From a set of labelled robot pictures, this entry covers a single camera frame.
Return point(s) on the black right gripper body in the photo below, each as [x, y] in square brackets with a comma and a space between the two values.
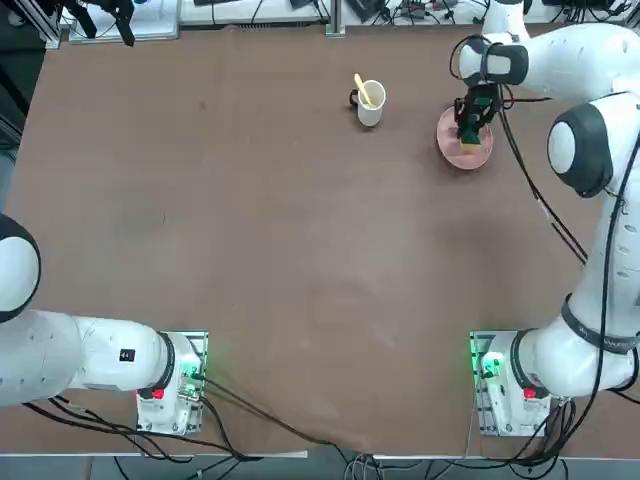
[482, 95]

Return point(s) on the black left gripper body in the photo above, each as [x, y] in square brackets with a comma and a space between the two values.
[100, 4]

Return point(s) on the green and yellow sponge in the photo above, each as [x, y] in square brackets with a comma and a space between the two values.
[469, 136]

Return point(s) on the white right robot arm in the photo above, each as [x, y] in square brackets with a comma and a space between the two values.
[575, 55]

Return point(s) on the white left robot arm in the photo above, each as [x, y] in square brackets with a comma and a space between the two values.
[75, 355]

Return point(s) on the pink plate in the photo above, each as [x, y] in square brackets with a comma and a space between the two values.
[465, 160]

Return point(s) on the grey panel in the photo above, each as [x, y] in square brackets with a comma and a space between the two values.
[150, 25]

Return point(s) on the white smiley mug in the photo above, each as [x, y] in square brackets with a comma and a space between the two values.
[370, 115]

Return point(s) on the yellow spoon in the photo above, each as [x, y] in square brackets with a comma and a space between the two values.
[361, 86]

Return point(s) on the large black power brick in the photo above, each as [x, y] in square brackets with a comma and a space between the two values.
[365, 10]

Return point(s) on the aluminium corner post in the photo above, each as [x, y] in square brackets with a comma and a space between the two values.
[52, 30]

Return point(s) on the aluminium frame post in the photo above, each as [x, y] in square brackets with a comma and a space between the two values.
[336, 20]

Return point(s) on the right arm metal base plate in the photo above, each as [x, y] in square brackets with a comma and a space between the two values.
[479, 410]

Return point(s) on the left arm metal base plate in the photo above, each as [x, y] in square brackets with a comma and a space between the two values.
[200, 345]

